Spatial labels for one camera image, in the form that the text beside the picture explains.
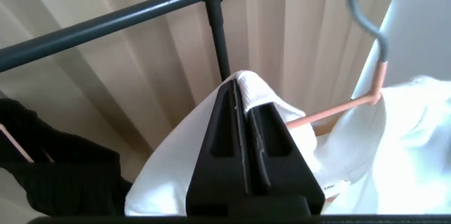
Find black shorts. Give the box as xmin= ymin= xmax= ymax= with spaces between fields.
xmin=0 ymin=97 xmax=134 ymax=217

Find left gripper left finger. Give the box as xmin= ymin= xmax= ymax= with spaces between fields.
xmin=185 ymin=78 xmax=253 ymax=217

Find beige curtain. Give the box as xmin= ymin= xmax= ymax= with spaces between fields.
xmin=0 ymin=0 xmax=406 ymax=217

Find pink clothes hanger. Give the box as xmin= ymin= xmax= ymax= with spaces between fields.
xmin=0 ymin=123 xmax=56 ymax=164
xmin=285 ymin=0 xmax=390 ymax=130

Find black clothes rack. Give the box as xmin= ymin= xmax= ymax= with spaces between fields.
xmin=0 ymin=0 xmax=288 ymax=82

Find white garment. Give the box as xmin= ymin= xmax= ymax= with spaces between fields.
xmin=123 ymin=70 xmax=451 ymax=217

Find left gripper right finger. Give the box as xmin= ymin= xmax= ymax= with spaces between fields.
xmin=247 ymin=102 xmax=326 ymax=215

